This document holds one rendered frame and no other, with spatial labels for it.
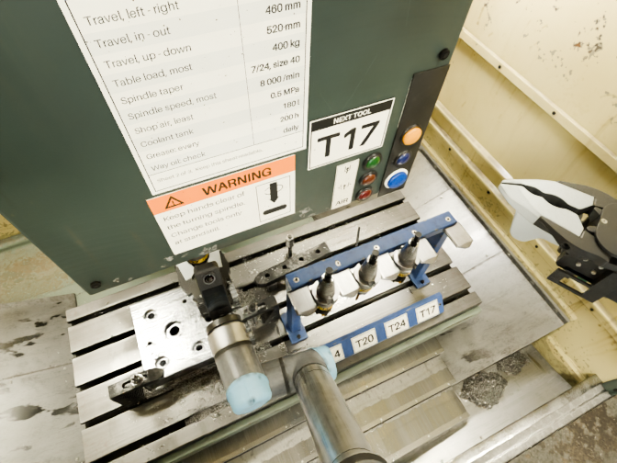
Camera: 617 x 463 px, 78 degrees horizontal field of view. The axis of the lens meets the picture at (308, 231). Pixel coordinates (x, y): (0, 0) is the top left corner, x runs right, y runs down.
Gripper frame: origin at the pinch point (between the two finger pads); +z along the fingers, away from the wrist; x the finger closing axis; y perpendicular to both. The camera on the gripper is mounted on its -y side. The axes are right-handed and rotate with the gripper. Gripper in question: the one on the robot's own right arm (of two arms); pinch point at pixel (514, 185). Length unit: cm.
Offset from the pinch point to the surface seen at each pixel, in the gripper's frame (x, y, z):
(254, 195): -17.1, 2.0, 23.1
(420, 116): 0.7, -2.5, 12.7
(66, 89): -27.3, -15.1, 29.1
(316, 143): -10.8, -3.1, 19.4
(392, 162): -1.0, 4.3, 13.7
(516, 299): 50, 89, -28
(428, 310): 22, 77, -4
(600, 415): 73, 171, -105
